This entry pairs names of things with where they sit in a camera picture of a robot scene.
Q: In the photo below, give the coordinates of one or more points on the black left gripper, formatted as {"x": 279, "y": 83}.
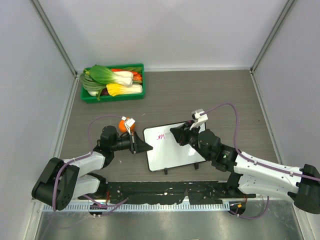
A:
{"x": 136, "y": 145}

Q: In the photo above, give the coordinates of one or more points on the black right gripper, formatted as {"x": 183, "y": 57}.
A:
{"x": 181, "y": 133}

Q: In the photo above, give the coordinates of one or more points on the small white whiteboard black frame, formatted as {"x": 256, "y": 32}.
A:
{"x": 166, "y": 152}

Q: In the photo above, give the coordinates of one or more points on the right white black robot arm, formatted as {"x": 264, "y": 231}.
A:
{"x": 251, "y": 175}

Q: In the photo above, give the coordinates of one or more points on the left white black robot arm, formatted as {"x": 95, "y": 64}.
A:
{"x": 63, "y": 180}

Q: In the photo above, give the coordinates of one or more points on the orange mandarin fruit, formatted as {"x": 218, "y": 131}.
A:
{"x": 125, "y": 126}

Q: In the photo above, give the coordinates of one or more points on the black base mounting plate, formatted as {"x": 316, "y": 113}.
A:
{"x": 168, "y": 192}

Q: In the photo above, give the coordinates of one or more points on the yellow white napa cabbage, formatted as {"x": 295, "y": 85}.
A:
{"x": 115, "y": 89}

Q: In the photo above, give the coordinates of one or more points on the green plastic vegetable tray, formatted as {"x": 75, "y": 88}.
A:
{"x": 105, "y": 97}

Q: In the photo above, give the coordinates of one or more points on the green long vegetable stalks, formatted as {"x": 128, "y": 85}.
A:
{"x": 93, "y": 87}

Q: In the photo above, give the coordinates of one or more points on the green white bok choy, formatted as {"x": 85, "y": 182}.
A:
{"x": 104, "y": 75}

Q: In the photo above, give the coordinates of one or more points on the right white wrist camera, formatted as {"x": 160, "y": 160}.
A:
{"x": 199, "y": 117}

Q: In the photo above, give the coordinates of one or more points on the white slotted cable duct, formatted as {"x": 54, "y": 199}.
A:
{"x": 185, "y": 206}

